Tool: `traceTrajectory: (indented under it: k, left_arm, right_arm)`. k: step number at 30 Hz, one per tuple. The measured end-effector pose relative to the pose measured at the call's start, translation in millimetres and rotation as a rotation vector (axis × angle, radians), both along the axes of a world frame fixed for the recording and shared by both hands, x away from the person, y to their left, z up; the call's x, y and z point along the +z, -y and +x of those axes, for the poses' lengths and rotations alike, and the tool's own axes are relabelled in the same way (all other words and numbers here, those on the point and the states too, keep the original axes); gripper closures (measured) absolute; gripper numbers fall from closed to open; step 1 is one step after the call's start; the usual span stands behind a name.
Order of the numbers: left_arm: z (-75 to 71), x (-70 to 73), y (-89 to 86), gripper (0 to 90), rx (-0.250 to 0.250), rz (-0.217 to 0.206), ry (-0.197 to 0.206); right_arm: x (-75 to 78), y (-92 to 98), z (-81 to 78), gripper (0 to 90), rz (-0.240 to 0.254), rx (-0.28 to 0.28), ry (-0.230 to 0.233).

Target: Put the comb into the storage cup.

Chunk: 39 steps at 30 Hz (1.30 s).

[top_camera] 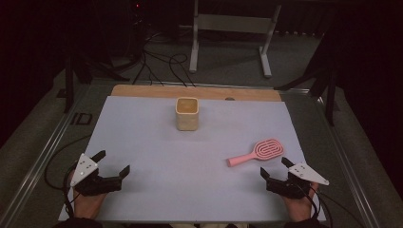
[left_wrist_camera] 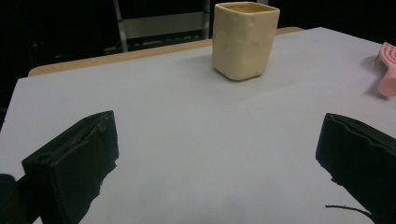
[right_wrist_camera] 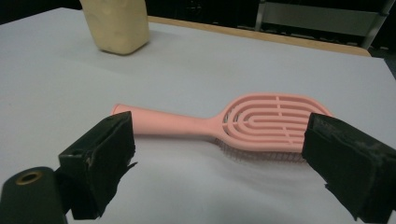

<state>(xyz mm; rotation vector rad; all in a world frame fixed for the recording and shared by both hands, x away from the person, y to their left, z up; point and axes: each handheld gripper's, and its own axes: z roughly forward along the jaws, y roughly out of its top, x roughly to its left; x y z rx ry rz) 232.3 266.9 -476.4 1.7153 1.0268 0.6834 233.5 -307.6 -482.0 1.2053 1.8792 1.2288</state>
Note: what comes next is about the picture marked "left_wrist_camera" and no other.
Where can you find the pink vented hairbrush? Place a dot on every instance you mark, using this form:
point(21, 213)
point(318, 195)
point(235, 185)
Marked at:
point(389, 84)

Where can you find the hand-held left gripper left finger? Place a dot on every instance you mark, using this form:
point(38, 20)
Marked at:
point(71, 161)

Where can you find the loose black thread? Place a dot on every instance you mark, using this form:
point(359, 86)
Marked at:
point(348, 207)

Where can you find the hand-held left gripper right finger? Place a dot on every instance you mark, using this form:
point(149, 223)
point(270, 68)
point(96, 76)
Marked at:
point(361, 155)

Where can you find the white table sheet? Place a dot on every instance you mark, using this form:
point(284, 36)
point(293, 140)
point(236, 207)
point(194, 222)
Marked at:
point(186, 124)

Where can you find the grey metal stand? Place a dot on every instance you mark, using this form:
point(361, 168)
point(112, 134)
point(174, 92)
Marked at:
point(162, 26)

